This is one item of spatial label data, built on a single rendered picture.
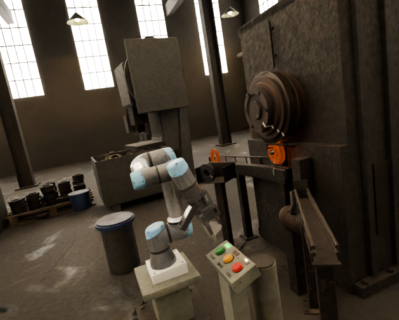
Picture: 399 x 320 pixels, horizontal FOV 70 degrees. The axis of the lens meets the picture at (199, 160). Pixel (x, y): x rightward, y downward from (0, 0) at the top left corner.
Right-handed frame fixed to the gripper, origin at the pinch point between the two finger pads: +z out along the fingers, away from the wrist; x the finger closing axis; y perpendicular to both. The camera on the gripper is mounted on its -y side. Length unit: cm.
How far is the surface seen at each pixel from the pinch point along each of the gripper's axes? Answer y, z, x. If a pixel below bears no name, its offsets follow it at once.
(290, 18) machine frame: 115, -60, 47
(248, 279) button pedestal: 0.4, 9.7, -19.5
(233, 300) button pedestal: -7.1, 18.6, -12.5
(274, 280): 12.0, 27.0, -9.1
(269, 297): 6.3, 31.6, -9.3
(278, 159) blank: 74, 15, 57
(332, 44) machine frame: 107, -39, 18
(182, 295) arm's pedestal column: -24, 42, 43
